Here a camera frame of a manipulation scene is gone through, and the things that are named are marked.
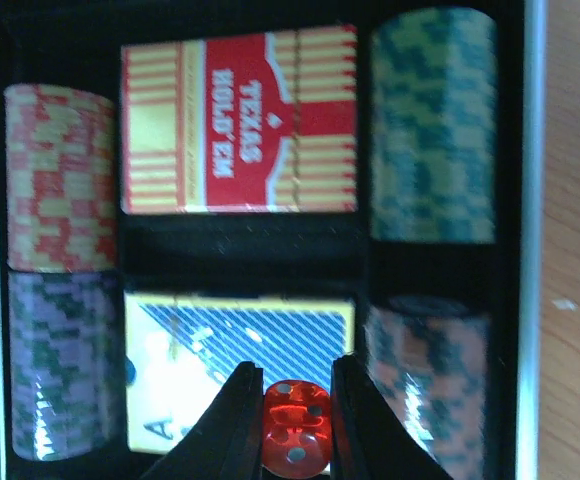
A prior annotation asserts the green poker chip stack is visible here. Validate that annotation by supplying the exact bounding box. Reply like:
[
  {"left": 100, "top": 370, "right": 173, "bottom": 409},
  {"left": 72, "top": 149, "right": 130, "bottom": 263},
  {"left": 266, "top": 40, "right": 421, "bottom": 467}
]
[{"left": 370, "top": 7, "right": 498, "bottom": 244}]

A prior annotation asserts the orange poker chip stack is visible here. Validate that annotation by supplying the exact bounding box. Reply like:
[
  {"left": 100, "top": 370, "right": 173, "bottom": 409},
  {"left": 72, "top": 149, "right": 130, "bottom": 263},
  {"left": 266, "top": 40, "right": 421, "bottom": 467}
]
[{"left": 4, "top": 84, "right": 117, "bottom": 273}]

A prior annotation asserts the red die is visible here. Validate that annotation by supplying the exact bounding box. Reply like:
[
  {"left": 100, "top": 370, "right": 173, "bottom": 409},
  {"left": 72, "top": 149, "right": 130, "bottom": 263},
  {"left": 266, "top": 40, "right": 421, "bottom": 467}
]
[{"left": 262, "top": 380, "right": 333, "bottom": 479}]

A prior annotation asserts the brown poker chip stack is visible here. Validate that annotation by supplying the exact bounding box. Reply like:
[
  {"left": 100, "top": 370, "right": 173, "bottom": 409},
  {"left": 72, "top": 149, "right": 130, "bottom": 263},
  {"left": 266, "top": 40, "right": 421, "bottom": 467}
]
[{"left": 365, "top": 295, "right": 489, "bottom": 479}]

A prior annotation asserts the red playing card box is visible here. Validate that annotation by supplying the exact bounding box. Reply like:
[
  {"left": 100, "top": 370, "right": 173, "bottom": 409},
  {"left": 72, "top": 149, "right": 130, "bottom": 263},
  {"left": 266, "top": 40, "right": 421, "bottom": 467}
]
[{"left": 121, "top": 25, "right": 357, "bottom": 215}]

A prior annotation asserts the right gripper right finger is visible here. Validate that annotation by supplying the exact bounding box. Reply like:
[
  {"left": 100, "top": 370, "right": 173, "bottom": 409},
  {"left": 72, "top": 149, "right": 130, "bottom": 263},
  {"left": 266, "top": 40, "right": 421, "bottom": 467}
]
[{"left": 331, "top": 355, "right": 450, "bottom": 480}]

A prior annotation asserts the blue playing card box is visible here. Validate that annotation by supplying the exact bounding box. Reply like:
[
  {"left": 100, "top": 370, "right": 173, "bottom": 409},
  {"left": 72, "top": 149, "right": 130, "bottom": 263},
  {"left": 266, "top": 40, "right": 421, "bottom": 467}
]
[{"left": 124, "top": 291, "right": 355, "bottom": 454}]

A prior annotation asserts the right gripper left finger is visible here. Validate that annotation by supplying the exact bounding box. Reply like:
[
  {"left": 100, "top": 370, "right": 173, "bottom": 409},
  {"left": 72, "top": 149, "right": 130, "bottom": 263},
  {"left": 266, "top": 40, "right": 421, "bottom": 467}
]
[{"left": 141, "top": 361, "right": 264, "bottom": 480}]

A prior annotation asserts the aluminium poker case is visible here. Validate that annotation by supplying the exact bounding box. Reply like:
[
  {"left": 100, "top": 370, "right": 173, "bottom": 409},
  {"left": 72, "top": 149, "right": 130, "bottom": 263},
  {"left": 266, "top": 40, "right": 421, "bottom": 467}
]
[{"left": 0, "top": 1, "right": 547, "bottom": 479}]

